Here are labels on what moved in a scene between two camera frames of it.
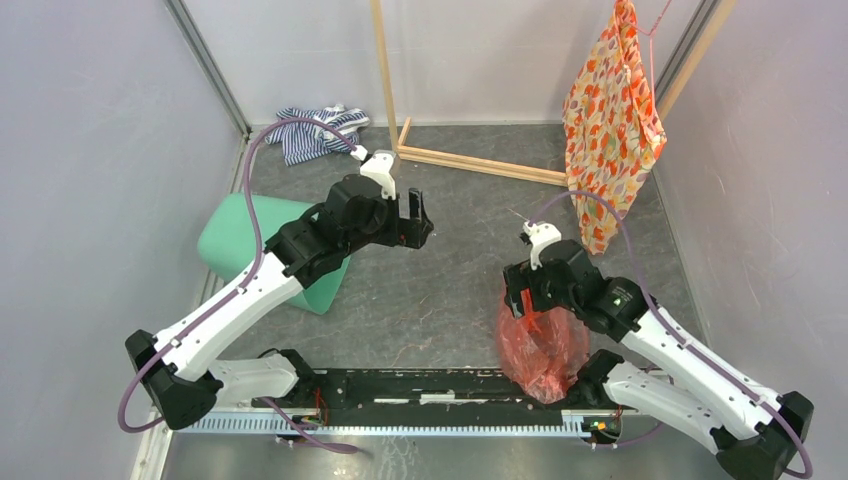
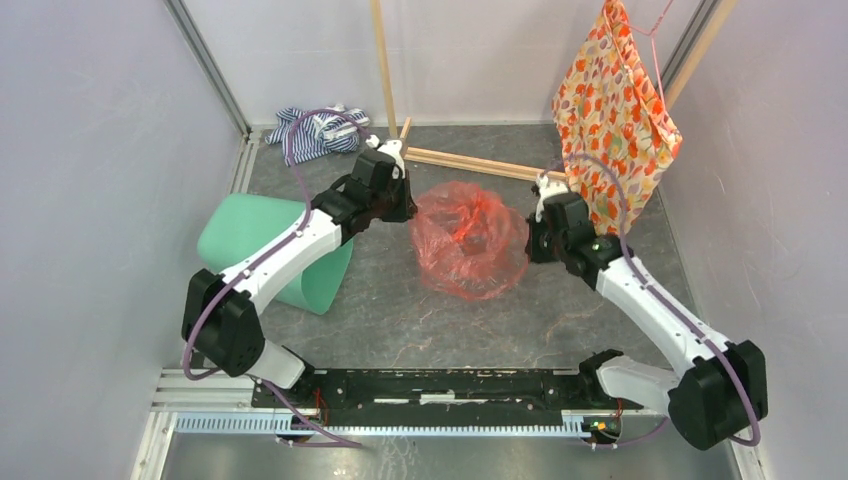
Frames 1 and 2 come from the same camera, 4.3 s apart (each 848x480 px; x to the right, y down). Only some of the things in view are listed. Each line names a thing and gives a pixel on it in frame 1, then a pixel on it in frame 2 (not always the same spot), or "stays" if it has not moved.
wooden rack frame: (408, 152) stays
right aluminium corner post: (699, 22) stays
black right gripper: (520, 276) to (531, 247)
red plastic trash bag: (542, 350) to (471, 245)
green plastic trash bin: (228, 243) stays
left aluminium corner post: (210, 64) stays
